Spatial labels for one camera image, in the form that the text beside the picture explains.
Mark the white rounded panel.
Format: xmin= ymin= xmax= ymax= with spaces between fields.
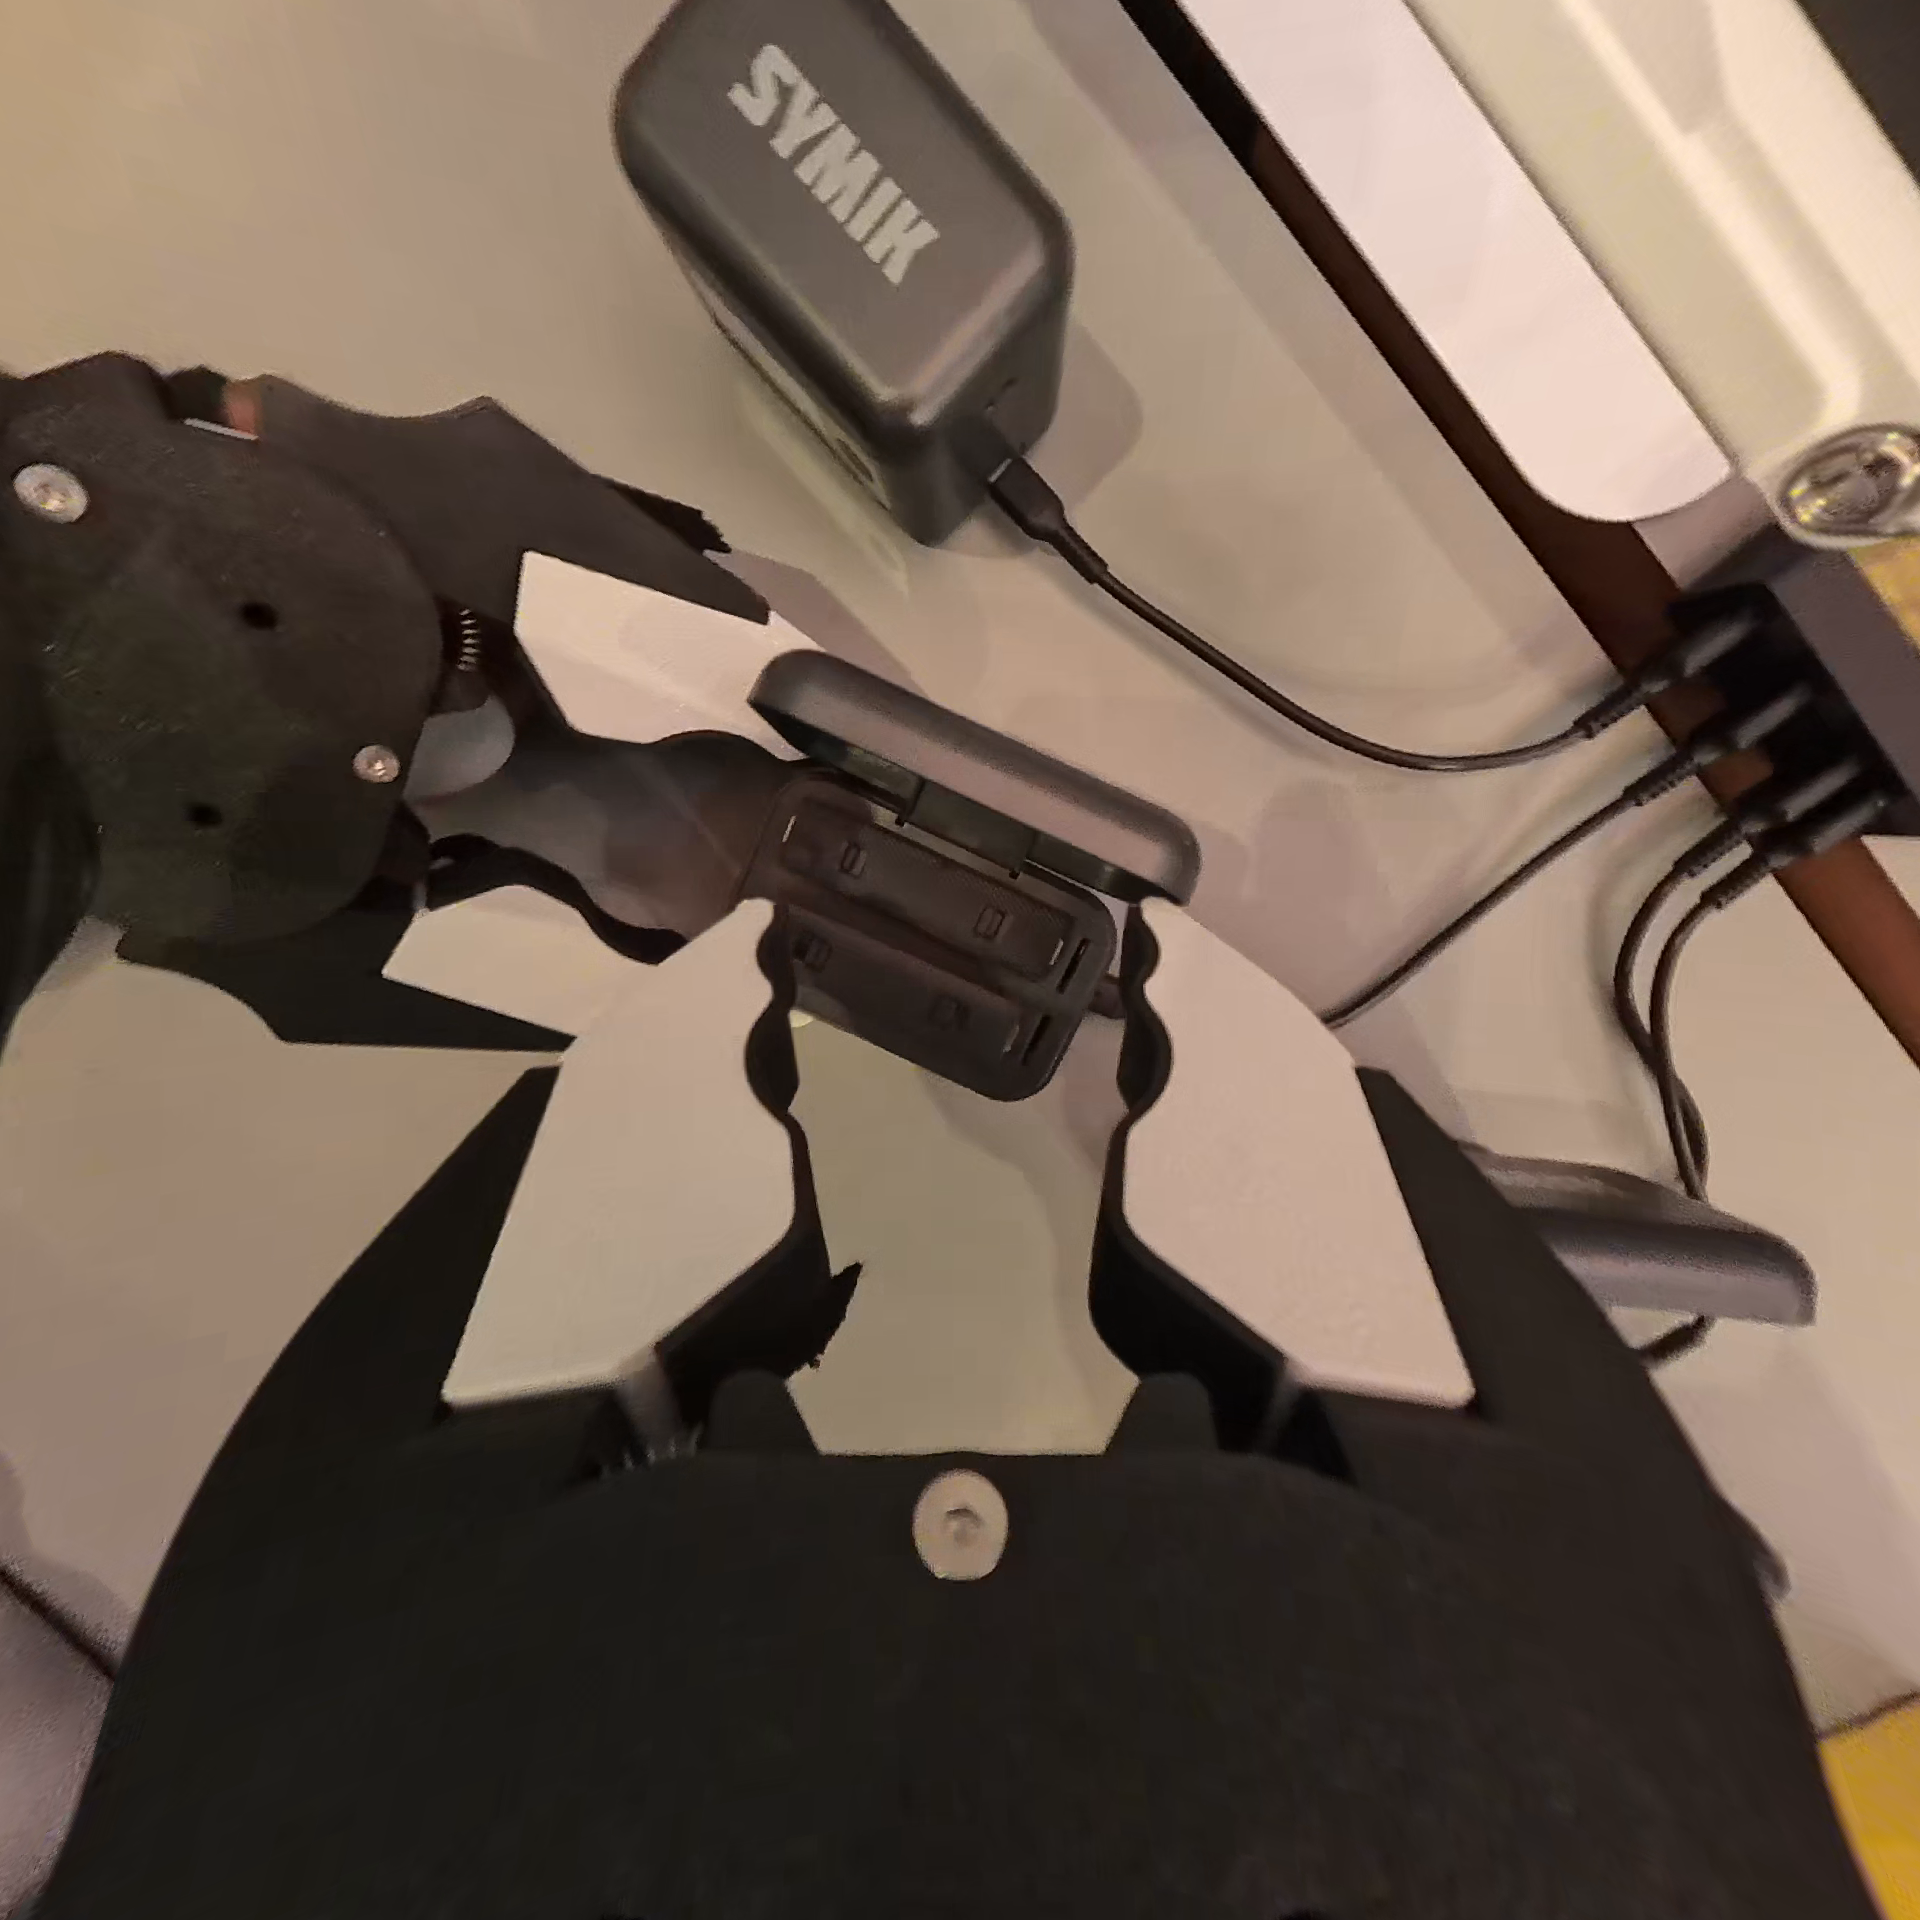
xmin=1170 ymin=0 xmax=1748 ymax=524

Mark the grey battery charging case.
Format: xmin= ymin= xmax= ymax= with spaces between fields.
xmin=1457 ymin=1136 xmax=1819 ymax=1334
xmin=742 ymin=647 xmax=1205 ymax=1107

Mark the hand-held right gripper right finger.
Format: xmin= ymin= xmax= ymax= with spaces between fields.
xmin=1083 ymin=895 xmax=1482 ymax=1420

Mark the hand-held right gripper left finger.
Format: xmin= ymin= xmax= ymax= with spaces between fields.
xmin=438 ymin=938 xmax=865 ymax=1420

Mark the dark grey power adapter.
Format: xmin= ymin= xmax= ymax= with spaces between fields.
xmin=613 ymin=0 xmax=1079 ymax=548

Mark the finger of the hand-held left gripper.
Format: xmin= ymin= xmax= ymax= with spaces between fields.
xmin=449 ymin=548 xmax=785 ymax=788
xmin=380 ymin=870 xmax=723 ymax=1052

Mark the black charging cable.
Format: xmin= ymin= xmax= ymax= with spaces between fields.
xmin=1639 ymin=803 xmax=1907 ymax=1366
xmin=982 ymin=451 xmax=1775 ymax=776
xmin=1329 ymin=682 xmax=1823 ymax=1029
xmin=1612 ymin=756 xmax=1884 ymax=1203

